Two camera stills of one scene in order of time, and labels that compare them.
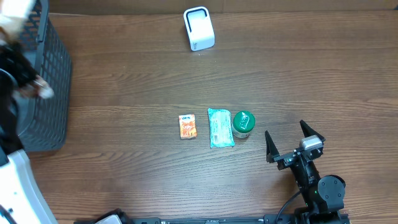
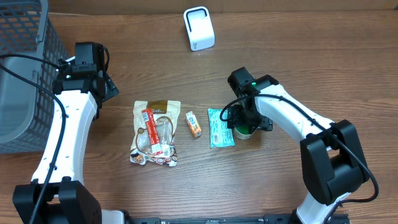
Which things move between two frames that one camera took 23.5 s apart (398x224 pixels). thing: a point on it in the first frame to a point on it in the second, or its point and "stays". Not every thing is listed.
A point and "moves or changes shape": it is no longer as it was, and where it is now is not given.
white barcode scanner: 199,28 stays
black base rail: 308,216 stays
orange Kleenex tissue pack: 188,127 moves or changes shape
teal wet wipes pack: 221,133 stays
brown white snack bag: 40,88 to 166,114
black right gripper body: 285,160 to 239,116
